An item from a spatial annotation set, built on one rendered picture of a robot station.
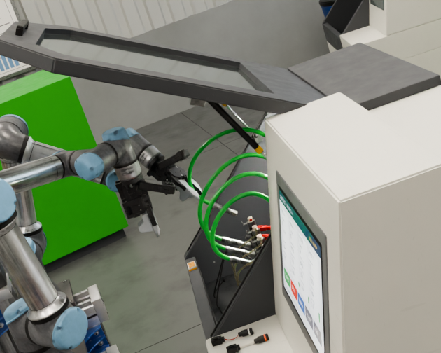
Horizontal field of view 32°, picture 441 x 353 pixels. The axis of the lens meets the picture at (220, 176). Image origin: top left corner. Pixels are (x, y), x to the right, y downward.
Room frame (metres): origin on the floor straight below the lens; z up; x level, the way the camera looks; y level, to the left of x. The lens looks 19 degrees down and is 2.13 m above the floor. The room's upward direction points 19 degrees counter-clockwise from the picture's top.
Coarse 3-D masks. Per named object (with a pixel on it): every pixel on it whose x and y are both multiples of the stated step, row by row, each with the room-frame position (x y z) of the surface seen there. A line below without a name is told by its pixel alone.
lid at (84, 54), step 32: (32, 32) 2.39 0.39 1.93; (64, 32) 2.63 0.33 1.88; (96, 32) 2.71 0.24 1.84; (32, 64) 2.04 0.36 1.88; (64, 64) 1.99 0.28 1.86; (96, 64) 2.01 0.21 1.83; (128, 64) 2.24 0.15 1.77; (160, 64) 2.36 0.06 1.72; (192, 64) 2.50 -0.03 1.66; (224, 64) 2.66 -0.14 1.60; (256, 64) 2.70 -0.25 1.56; (192, 96) 2.01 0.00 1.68; (224, 96) 2.01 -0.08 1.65; (256, 96) 2.02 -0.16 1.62; (288, 96) 2.11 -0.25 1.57; (320, 96) 2.23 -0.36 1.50
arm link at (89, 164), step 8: (104, 144) 2.21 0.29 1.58; (80, 152) 2.21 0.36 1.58; (88, 152) 2.18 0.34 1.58; (96, 152) 2.17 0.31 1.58; (104, 152) 2.18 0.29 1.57; (112, 152) 2.19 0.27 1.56; (72, 160) 2.21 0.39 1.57; (80, 160) 2.15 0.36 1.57; (88, 160) 2.14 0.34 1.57; (96, 160) 2.15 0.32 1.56; (104, 160) 2.17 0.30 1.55; (112, 160) 2.19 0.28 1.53; (72, 168) 2.21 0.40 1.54; (80, 168) 2.15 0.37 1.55; (88, 168) 2.13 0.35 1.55; (96, 168) 2.14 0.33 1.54; (104, 168) 2.16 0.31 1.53; (80, 176) 2.16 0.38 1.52; (88, 176) 2.14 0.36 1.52; (96, 176) 2.16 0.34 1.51
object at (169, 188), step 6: (144, 180) 2.26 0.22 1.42; (150, 180) 2.27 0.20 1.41; (156, 180) 2.29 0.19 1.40; (138, 186) 2.25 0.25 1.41; (144, 186) 2.24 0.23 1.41; (150, 186) 2.24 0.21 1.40; (156, 186) 2.24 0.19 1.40; (162, 186) 2.24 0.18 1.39; (168, 186) 2.25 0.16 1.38; (174, 186) 2.25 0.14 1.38; (162, 192) 2.24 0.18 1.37; (168, 192) 2.25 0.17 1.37; (174, 192) 2.25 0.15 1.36
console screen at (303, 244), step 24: (288, 192) 1.75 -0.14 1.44; (288, 216) 1.76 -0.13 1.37; (288, 240) 1.77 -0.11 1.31; (312, 240) 1.53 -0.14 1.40; (288, 264) 1.79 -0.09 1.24; (312, 264) 1.54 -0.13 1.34; (288, 288) 1.80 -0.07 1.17; (312, 288) 1.54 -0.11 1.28; (312, 312) 1.55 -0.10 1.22; (312, 336) 1.56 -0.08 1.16
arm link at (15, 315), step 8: (16, 304) 2.05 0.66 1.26; (24, 304) 2.01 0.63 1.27; (8, 312) 2.00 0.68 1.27; (16, 312) 1.99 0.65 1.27; (24, 312) 1.99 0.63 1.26; (8, 320) 2.00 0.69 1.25; (16, 320) 1.99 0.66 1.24; (24, 320) 1.97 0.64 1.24; (16, 328) 1.99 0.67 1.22; (24, 328) 1.96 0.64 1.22; (16, 336) 2.00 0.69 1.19; (24, 336) 1.97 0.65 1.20; (16, 344) 2.02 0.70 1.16; (24, 344) 1.99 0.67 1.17; (32, 344) 1.98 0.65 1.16; (24, 352) 2.00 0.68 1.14
